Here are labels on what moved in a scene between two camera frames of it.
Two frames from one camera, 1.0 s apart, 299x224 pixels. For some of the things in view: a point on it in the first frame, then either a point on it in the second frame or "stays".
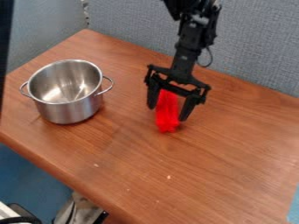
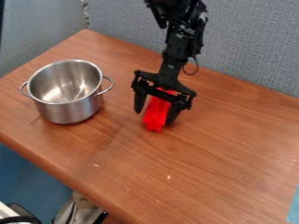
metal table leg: x=80 y=212 stays
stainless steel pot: x=65 y=87 stays
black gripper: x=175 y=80 → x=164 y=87
